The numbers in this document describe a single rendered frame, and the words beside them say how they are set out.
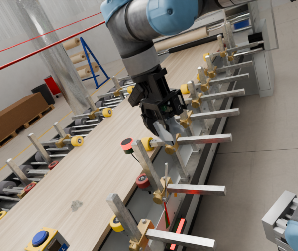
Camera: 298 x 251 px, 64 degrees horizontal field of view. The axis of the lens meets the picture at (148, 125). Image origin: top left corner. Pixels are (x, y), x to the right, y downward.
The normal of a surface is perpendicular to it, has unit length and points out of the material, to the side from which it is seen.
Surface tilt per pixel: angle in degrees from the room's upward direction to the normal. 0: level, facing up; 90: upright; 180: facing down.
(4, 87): 90
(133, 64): 90
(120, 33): 95
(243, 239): 0
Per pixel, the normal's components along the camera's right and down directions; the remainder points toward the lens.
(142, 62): 0.09, 0.41
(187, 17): 0.64, 0.10
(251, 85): -0.41, 0.55
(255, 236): -0.37, -0.83
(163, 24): -0.47, 0.81
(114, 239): 0.83, -0.10
